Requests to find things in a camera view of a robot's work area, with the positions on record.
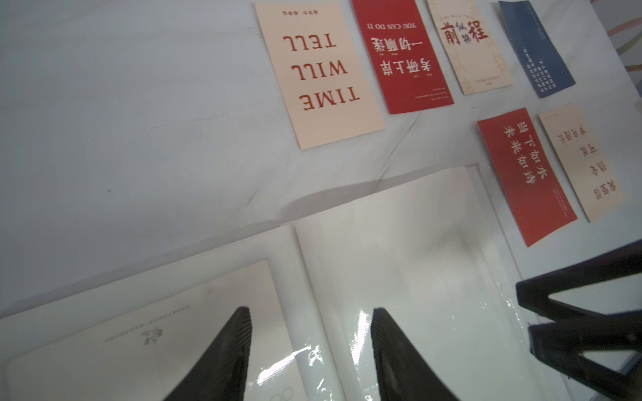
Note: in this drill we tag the dark blue card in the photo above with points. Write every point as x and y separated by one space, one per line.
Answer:
541 62

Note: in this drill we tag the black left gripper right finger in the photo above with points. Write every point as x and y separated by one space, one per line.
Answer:
402 373

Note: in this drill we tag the beige time will tell card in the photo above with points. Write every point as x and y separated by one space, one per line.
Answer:
320 76

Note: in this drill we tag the beige card red characters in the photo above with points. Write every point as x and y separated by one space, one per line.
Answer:
474 55

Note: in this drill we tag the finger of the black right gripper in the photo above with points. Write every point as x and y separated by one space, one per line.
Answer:
563 345
534 294

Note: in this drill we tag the red you can do it card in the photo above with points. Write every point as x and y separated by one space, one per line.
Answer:
405 62

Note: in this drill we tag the pale beige card lower right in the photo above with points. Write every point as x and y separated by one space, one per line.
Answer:
584 162

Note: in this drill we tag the white photo album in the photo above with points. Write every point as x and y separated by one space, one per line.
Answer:
428 251

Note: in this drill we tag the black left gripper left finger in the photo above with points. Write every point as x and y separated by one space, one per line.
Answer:
221 371

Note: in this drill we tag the red card lower right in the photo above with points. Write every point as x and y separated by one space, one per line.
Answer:
534 194

